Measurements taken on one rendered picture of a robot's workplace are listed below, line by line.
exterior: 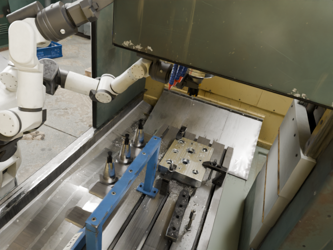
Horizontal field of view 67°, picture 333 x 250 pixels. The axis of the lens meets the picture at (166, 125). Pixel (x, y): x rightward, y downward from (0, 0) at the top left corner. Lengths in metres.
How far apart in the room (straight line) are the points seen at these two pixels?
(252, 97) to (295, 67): 1.49
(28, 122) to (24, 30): 0.26
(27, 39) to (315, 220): 0.95
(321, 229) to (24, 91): 0.96
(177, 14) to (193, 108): 1.55
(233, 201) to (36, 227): 1.14
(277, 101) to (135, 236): 1.50
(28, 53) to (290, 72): 0.67
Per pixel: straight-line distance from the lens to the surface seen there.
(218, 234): 1.57
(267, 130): 2.27
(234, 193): 1.81
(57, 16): 0.77
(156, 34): 0.70
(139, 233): 1.14
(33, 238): 1.40
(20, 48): 0.79
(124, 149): 0.91
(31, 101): 0.83
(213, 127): 2.08
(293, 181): 0.94
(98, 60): 1.58
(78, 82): 1.27
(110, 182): 0.86
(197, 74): 0.96
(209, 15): 0.65
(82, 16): 0.75
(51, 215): 1.43
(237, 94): 2.14
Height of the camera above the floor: 1.86
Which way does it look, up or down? 34 degrees down
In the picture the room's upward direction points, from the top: 11 degrees clockwise
